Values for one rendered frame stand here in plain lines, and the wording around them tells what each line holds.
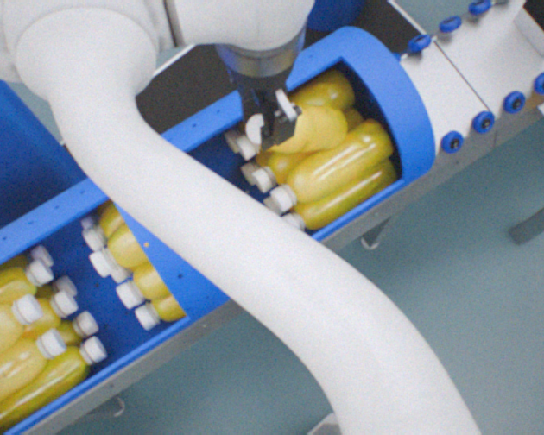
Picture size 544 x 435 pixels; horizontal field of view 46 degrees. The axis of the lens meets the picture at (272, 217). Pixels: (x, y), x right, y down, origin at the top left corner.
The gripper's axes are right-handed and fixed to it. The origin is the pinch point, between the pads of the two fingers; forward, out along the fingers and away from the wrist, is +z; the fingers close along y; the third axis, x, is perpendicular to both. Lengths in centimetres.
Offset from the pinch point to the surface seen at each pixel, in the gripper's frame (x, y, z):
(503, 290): -64, -46, 132
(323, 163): -8.2, -4.9, 17.8
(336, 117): -12.8, -1.0, 13.1
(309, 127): -6.5, -2.2, 6.2
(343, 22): -68, 57, 113
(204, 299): 18.8, -12.9, 17.3
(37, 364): 44.6, -7.3, 19.4
